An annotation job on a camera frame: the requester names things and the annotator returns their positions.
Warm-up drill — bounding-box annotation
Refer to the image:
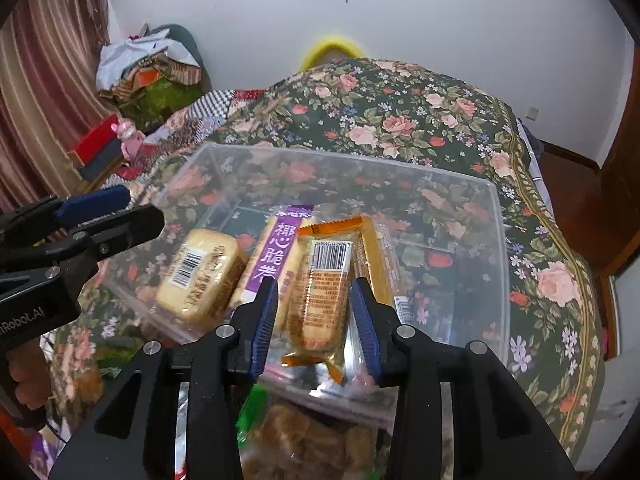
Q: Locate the clear plastic container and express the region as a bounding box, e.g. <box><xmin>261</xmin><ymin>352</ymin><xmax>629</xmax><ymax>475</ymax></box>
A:
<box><xmin>101</xmin><ymin>142</ymin><xmax>511</xmax><ymax>413</ymax></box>

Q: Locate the person's left hand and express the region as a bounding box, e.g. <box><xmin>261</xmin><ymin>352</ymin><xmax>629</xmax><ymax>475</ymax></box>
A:
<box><xmin>6</xmin><ymin>336</ymin><xmax>57</xmax><ymax>412</ymax></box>

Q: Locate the pile of clothes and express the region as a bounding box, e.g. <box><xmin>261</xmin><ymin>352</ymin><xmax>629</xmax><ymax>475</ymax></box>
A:
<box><xmin>95</xmin><ymin>23</ymin><xmax>204</xmax><ymax>133</ymax></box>

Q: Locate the yellow round object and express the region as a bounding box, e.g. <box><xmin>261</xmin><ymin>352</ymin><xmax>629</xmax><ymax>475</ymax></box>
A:
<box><xmin>298</xmin><ymin>34</ymin><xmax>366</xmax><ymax>73</ymax></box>

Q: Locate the red box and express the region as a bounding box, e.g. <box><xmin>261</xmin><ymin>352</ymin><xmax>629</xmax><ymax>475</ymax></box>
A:
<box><xmin>67</xmin><ymin>114</ymin><xmax>123</xmax><ymax>167</ymax></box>

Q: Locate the clear bag of fried snacks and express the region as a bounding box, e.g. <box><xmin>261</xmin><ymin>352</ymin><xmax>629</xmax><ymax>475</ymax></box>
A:
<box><xmin>240</xmin><ymin>392</ymin><xmax>393</xmax><ymax>480</ymax></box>

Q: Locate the dark floral blanket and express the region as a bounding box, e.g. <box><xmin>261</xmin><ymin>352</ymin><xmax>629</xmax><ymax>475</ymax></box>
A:
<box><xmin>47</xmin><ymin>56</ymin><xmax>601</xmax><ymax>466</ymax></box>

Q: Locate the long orange snack packet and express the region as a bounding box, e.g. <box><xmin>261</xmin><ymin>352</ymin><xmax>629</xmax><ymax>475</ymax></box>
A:
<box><xmin>361</xmin><ymin>217</ymin><xmax>407</xmax><ymax>311</ymax></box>

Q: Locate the checkered patchwork quilt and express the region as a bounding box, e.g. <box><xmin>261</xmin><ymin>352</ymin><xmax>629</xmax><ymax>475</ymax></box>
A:
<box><xmin>142</xmin><ymin>87</ymin><xmax>266</xmax><ymax>148</ymax></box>

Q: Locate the striped pink curtain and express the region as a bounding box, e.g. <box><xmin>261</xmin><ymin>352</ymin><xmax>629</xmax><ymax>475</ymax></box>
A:
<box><xmin>0</xmin><ymin>0</ymin><xmax>113</xmax><ymax>213</ymax></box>

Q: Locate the pink toy figure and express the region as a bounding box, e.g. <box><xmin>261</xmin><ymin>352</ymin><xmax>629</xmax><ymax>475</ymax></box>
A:
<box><xmin>111</xmin><ymin>118</ymin><xmax>146</xmax><ymax>163</ymax></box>

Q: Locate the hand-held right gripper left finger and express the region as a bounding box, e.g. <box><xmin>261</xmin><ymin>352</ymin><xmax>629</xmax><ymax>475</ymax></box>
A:
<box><xmin>47</xmin><ymin>276</ymin><xmax>279</xmax><ymax>480</ymax></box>

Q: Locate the green snack packet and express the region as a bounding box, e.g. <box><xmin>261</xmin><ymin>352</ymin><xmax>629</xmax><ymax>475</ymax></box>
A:
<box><xmin>235</xmin><ymin>385</ymin><xmax>268</xmax><ymax>453</ymax></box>

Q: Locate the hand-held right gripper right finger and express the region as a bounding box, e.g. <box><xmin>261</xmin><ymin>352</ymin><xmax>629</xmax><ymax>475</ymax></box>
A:
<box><xmin>348</xmin><ymin>276</ymin><xmax>578</xmax><ymax>480</ymax></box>

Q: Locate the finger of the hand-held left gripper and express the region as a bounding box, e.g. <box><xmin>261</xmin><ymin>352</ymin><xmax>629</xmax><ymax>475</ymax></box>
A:
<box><xmin>0</xmin><ymin>204</ymin><xmax>166</xmax><ymax>303</ymax></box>
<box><xmin>0</xmin><ymin>184</ymin><xmax>132</xmax><ymax>247</ymax></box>

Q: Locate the purple label biscuit packet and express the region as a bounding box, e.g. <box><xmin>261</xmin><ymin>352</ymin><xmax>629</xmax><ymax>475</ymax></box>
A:
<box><xmin>227</xmin><ymin>203</ymin><xmax>315</xmax><ymax>323</ymax></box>

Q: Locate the yellow cake packet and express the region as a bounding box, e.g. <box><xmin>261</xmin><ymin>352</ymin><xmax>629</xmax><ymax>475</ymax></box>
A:
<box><xmin>154</xmin><ymin>228</ymin><xmax>249</xmax><ymax>327</ymax></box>

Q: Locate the orange biscuit packet with barcode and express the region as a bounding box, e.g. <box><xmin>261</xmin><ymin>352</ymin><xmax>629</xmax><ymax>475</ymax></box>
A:
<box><xmin>281</xmin><ymin>215</ymin><xmax>372</xmax><ymax>386</ymax></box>

